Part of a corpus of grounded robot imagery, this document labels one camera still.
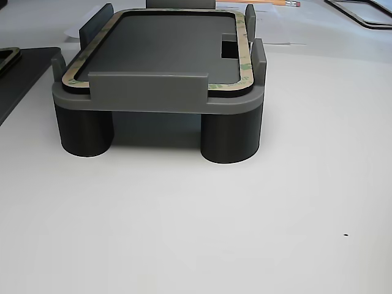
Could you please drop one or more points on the black frame with tan adhesive liner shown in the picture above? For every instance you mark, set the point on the black frame with tan adhesive liner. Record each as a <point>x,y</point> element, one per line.
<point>13,55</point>
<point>246,61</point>

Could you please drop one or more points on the grey holder with black legs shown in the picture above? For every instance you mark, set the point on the grey holder with black legs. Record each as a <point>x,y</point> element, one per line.
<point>153,88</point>

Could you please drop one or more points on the white paper sheet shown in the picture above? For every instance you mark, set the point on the white paper sheet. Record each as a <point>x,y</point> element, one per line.
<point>275,24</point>
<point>72,30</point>

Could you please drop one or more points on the yellow pencil with pink eraser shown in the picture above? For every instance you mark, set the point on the yellow pencil with pink eraser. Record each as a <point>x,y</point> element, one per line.
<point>291,3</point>

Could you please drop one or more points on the black flat tray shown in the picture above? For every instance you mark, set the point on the black flat tray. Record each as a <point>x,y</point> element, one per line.
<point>27,79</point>

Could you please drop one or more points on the plain black rectangular frame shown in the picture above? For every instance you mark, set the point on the plain black rectangular frame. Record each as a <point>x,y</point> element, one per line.
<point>352,13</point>

